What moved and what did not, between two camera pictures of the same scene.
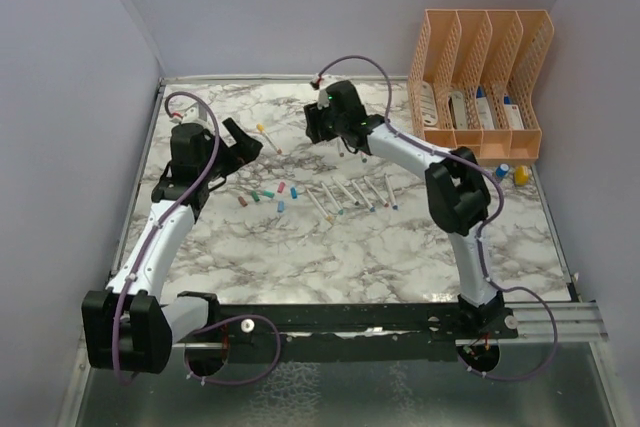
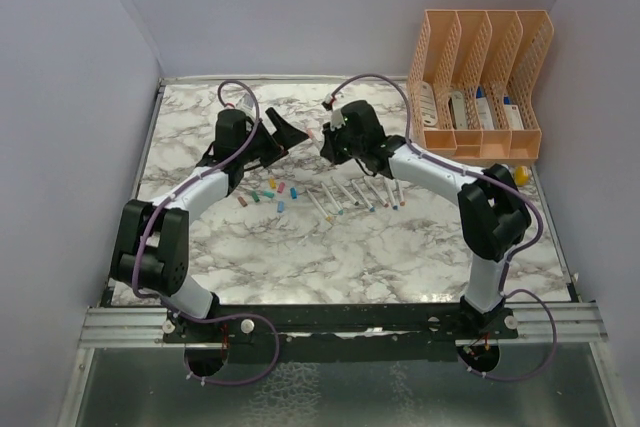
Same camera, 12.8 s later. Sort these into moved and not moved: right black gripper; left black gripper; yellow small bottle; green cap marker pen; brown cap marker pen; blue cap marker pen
Moved: right black gripper; left black gripper
Not moved: blue cap marker pen; yellow small bottle; brown cap marker pen; green cap marker pen
